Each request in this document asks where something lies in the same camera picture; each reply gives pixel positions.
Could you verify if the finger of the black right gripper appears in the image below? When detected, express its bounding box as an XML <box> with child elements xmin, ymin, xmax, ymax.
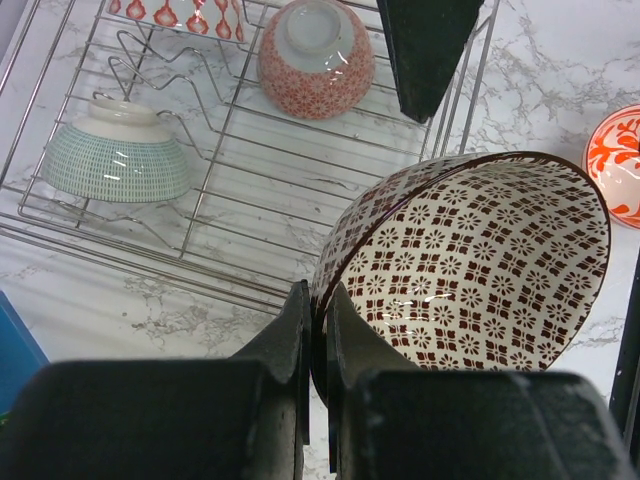
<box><xmin>376</xmin><ymin>0</ymin><xmax>483</xmax><ymax>124</ymax></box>

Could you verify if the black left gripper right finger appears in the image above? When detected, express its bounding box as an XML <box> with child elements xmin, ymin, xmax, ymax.
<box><xmin>326</xmin><ymin>288</ymin><xmax>625</xmax><ymax>479</ymax></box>

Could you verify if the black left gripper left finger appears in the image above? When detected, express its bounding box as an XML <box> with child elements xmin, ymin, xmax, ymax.
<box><xmin>9</xmin><ymin>281</ymin><xmax>310</xmax><ymax>479</ymax></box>

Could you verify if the black white floral bowl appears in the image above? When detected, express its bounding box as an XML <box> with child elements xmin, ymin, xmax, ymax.
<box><xmin>258</xmin><ymin>1</ymin><xmax>375</xmax><ymax>120</ymax></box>

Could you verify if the gold lattice pattern bowl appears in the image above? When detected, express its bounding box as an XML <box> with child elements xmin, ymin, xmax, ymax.
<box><xmin>310</xmin><ymin>151</ymin><xmax>612</xmax><ymax>374</ymax></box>

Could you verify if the orange white floral bowl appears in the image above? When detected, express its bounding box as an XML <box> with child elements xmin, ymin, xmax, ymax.
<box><xmin>582</xmin><ymin>104</ymin><xmax>639</xmax><ymax>230</ymax></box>

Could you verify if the pale green ceramic bowl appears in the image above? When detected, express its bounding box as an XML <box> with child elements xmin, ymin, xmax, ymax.
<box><xmin>40</xmin><ymin>98</ymin><xmax>189</xmax><ymax>203</ymax></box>

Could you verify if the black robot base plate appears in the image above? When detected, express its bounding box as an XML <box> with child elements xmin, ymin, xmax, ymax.
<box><xmin>609</xmin><ymin>262</ymin><xmax>639</xmax><ymax>463</ymax></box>

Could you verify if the metal wire dish rack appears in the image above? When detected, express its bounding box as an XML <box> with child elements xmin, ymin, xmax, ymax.
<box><xmin>1</xmin><ymin>1</ymin><xmax>499</xmax><ymax>313</ymax></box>

